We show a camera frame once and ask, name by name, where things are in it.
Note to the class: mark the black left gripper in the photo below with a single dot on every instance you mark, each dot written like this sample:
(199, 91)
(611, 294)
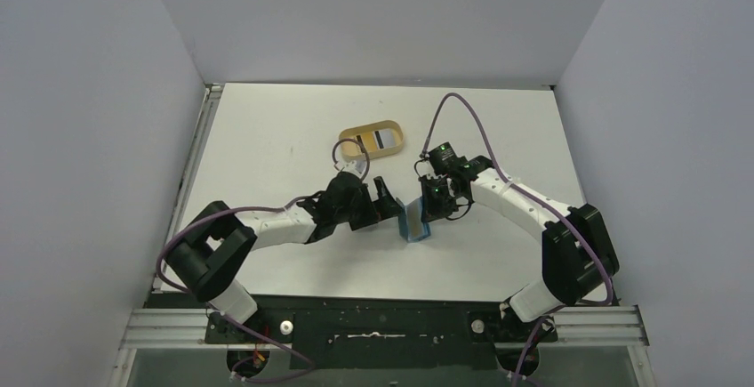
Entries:
(386, 208)

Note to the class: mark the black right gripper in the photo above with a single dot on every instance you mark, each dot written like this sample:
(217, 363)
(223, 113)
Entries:
(431, 205)

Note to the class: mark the blue leather card holder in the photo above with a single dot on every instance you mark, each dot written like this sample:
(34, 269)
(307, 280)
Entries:
(410, 224)

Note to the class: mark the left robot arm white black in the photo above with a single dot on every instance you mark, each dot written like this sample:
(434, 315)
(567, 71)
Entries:
(207, 255)

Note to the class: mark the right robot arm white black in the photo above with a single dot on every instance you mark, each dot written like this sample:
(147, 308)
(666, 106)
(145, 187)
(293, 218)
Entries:
(577, 254)

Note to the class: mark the grey card in tray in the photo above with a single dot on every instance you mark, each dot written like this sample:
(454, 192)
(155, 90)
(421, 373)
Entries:
(385, 138)

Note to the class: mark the yellow card in tray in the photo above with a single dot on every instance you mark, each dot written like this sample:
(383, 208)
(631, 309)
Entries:
(368, 141)

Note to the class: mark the beige oval tray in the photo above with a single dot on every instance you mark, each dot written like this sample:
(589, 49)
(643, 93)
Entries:
(351, 151)

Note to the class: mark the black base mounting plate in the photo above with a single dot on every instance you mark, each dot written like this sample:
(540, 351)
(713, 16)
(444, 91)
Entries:
(351, 333)

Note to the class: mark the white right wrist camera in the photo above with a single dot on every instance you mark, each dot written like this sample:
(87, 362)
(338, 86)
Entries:
(444, 160)

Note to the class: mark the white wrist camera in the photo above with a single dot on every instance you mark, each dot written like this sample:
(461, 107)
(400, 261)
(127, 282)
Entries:
(444, 160)
(356, 167)

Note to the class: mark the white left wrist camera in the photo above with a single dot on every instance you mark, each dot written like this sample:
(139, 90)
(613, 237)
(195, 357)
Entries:
(356, 167)

